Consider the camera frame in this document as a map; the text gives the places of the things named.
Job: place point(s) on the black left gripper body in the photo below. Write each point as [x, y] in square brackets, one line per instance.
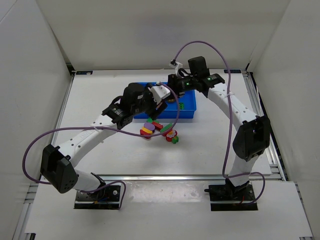
[155, 110]

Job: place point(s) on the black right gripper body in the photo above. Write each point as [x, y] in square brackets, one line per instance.
[171, 84]

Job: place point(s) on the small green brick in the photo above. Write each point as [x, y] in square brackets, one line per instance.
[175, 139]

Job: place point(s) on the green number two brick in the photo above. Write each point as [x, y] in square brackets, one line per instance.
[181, 106]

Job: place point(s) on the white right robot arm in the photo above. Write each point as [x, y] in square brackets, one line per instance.
[252, 131]

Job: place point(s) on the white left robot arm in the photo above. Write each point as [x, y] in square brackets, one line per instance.
[58, 164]

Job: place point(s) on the blue divided plastic bin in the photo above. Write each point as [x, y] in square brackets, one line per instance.
[187, 97]

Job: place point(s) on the green red sloped brick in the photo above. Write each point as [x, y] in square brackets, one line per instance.
[166, 129]

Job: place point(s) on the red yellow purple brick stack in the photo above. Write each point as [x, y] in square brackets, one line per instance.
[147, 130]

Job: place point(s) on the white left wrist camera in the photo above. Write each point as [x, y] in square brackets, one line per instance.
[159, 93]

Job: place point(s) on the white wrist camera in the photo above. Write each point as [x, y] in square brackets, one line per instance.
[176, 66]
[159, 93]

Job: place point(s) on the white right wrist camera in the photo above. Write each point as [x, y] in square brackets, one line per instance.
[176, 66]

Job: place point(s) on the aluminium front rail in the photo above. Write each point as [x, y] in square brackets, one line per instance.
[205, 177]

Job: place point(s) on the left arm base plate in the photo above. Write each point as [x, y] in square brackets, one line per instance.
[109, 198]

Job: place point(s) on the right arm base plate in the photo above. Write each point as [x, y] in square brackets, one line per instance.
[221, 201]

